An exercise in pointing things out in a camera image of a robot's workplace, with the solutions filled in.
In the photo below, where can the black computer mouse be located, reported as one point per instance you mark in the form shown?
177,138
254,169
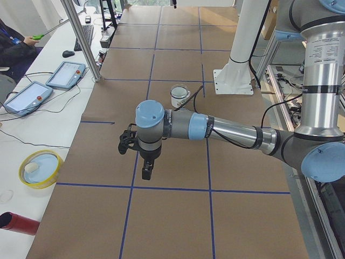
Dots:
67,53

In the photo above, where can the white enamel mug blue rim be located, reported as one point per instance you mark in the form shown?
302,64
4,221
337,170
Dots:
178,102

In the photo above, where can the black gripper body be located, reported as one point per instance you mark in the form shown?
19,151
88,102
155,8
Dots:
150,154

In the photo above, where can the cardboard box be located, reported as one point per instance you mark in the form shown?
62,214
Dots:
270,20

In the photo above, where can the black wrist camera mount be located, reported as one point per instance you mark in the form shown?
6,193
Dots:
128,140

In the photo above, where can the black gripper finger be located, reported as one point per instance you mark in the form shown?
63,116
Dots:
147,170

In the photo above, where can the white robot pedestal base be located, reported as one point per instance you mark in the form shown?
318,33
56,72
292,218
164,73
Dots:
234,77

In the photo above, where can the aluminium frame post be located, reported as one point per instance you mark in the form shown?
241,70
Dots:
79,33

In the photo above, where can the seated person dark jacket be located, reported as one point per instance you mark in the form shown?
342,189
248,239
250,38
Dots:
17,52

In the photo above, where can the blue teach pendant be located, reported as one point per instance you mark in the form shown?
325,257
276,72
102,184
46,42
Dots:
66,75
28,99

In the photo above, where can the red cylinder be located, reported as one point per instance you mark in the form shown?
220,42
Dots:
20,224

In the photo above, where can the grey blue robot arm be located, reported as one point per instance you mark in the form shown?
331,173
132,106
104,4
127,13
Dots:
315,148

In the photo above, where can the far blue teach pendant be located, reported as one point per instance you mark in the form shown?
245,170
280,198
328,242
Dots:
66,75

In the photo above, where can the green handled tool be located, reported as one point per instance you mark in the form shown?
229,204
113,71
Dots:
38,37

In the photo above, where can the near blue teach pendant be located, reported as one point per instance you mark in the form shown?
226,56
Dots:
28,99

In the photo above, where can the white block in bowl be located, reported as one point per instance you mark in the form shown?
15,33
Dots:
31,167

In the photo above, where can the yellow rimmed blue bowl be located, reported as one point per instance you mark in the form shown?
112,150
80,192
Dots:
49,163

